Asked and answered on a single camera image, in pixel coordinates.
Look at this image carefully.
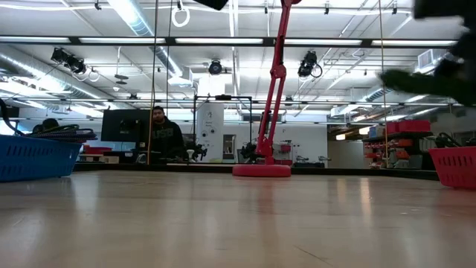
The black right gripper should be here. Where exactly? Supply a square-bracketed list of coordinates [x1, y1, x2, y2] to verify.
[434, 31, 476, 89]

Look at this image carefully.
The green braided USB cable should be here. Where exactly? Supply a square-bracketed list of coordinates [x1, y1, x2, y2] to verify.
[379, 68, 476, 107]

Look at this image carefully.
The blue braided USB cable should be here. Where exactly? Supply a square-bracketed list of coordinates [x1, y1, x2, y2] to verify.
[25, 118, 99, 144]

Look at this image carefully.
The shelf with red bins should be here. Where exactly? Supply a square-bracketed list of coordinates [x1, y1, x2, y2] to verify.
[362, 119, 434, 169]

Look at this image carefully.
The red plastic basket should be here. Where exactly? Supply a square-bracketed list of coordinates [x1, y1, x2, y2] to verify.
[428, 146, 476, 190]

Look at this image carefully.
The person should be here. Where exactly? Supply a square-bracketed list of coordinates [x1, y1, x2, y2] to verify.
[149, 105, 186, 162]

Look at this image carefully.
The black monitor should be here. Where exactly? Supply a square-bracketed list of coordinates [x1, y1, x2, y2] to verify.
[100, 109, 152, 143]

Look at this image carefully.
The red lamp stand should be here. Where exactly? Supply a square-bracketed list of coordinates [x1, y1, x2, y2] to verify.
[232, 0, 303, 178]

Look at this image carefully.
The red tray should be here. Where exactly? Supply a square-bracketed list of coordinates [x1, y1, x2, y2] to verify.
[83, 145, 114, 156]

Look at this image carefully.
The blue plastic basket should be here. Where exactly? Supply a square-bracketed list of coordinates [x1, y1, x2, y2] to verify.
[0, 134, 83, 184]

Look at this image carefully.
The white cable ring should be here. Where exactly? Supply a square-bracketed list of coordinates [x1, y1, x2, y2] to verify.
[171, 0, 191, 28]

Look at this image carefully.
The black ceiling camera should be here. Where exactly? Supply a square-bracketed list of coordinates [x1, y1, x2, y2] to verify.
[50, 47, 88, 76]
[208, 59, 224, 76]
[297, 50, 324, 79]

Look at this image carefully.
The yellow hanging rope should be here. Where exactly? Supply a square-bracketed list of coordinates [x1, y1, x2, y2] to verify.
[378, 0, 390, 169]

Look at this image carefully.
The thin hanging cable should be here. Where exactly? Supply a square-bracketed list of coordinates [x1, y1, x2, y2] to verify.
[146, 0, 160, 165]

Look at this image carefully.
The black metal frame stand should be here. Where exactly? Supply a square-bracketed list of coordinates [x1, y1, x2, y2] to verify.
[192, 94, 254, 164]

